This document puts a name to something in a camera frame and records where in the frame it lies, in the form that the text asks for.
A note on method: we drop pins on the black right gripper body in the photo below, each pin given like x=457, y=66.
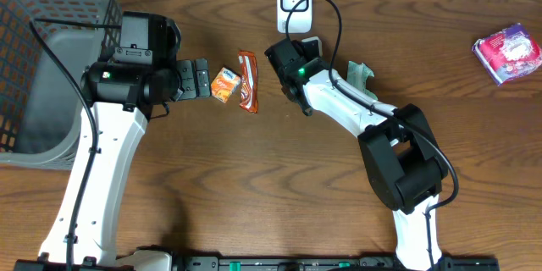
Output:
x=296, y=101

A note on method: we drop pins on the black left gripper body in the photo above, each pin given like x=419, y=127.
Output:
x=186, y=79

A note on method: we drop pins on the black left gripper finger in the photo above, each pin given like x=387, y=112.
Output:
x=187, y=74
x=202, y=78

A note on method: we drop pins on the orange small box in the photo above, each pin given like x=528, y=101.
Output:
x=224, y=84

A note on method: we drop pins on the red orange snack wrapper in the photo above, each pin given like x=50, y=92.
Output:
x=248, y=64

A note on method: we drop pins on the teal snack packet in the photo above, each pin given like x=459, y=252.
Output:
x=358, y=75

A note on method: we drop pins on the purple snack package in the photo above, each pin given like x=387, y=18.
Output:
x=508, y=54

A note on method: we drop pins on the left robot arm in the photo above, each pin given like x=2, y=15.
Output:
x=118, y=94

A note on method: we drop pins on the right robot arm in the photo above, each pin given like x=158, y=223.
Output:
x=399, y=152

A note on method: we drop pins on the white barcode scanner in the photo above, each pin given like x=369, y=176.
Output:
x=294, y=16

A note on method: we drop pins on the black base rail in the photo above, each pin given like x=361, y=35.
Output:
x=317, y=263

